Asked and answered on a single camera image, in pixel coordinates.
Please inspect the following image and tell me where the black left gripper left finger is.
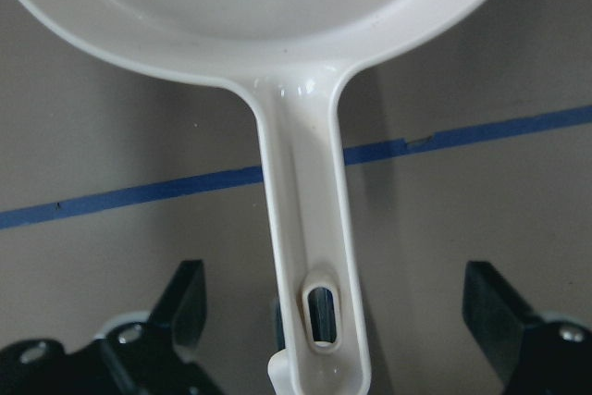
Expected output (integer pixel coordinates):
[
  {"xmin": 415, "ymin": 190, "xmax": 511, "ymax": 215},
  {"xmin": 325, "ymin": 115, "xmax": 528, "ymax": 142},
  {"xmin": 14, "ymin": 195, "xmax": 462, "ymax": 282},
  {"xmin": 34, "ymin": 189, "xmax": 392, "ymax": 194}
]
[{"xmin": 1, "ymin": 260, "xmax": 205, "ymax": 394}]

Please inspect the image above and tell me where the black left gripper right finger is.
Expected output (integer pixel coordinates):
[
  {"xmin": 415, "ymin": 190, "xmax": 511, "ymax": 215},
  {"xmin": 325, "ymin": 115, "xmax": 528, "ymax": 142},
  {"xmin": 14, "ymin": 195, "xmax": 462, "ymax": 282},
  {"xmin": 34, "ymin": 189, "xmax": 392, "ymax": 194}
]
[{"xmin": 463, "ymin": 261, "xmax": 591, "ymax": 394}]

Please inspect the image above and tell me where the white plastic dustpan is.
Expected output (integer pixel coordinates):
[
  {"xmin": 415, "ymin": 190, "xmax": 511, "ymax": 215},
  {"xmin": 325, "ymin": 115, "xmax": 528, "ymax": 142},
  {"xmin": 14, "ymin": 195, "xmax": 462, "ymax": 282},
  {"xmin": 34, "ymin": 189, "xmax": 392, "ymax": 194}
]
[{"xmin": 19, "ymin": 0, "xmax": 486, "ymax": 394}]

